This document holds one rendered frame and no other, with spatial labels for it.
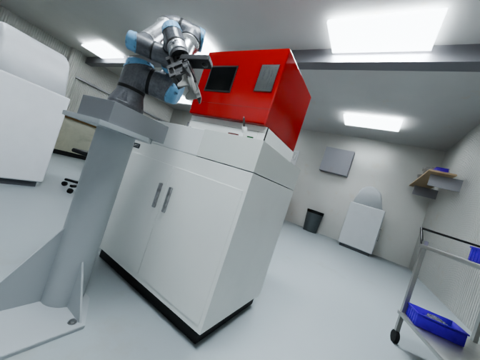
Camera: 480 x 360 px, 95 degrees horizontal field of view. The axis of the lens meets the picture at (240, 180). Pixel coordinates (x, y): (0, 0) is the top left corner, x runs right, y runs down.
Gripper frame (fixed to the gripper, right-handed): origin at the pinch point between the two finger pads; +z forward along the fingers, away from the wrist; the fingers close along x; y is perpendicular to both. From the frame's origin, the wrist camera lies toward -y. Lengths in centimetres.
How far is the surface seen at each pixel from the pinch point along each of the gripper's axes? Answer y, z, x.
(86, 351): 71, 70, -19
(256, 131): -23, -25, -91
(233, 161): -2.0, 16.7, -29.4
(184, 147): 20.9, -4.7, -39.1
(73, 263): 76, 38, -22
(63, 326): 81, 60, -20
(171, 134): 27, -17, -42
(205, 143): 8.6, 0.0, -34.3
